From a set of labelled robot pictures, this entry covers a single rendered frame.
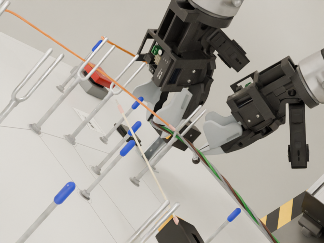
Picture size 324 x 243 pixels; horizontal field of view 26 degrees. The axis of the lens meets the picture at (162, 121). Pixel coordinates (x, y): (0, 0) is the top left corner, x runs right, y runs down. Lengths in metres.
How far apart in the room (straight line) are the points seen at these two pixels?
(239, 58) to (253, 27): 1.87
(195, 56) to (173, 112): 0.10
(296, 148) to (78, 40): 1.79
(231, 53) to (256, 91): 0.11
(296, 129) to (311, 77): 0.09
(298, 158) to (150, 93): 0.27
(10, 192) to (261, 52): 2.16
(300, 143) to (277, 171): 1.31
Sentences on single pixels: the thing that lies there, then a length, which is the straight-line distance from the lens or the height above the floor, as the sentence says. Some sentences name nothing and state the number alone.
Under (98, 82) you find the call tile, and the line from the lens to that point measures 1.16.
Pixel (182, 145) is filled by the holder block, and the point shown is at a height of 1.13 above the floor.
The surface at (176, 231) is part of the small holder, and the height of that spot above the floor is 1.37.
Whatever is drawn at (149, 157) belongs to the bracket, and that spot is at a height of 1.10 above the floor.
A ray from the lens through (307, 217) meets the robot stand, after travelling 2.26.
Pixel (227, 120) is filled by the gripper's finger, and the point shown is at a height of 1.09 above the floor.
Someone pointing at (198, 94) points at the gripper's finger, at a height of 1.26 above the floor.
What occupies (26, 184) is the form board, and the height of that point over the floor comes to 1.40.
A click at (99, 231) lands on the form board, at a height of 1.34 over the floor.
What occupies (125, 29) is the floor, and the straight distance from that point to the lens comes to 2.84.
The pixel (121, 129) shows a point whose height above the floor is 1.12.
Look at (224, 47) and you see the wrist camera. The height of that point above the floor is 1.30.
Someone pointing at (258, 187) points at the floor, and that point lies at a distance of 2.38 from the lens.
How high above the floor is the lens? 2.00
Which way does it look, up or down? 52 degrees down
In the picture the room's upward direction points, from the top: straight up
